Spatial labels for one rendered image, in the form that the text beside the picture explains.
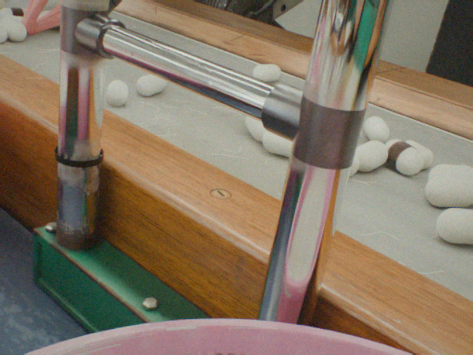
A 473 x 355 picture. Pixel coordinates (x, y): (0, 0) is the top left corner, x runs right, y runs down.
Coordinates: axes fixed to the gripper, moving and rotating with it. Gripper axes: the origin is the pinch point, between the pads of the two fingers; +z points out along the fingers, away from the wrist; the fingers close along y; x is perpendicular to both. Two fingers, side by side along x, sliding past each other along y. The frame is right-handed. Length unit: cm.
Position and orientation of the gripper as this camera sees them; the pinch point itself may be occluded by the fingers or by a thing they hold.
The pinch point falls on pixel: (30, 25)
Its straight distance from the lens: 69.7
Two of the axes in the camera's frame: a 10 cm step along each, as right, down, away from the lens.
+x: 3.3, 5.1, 7.9
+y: 7.4, 3.8, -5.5
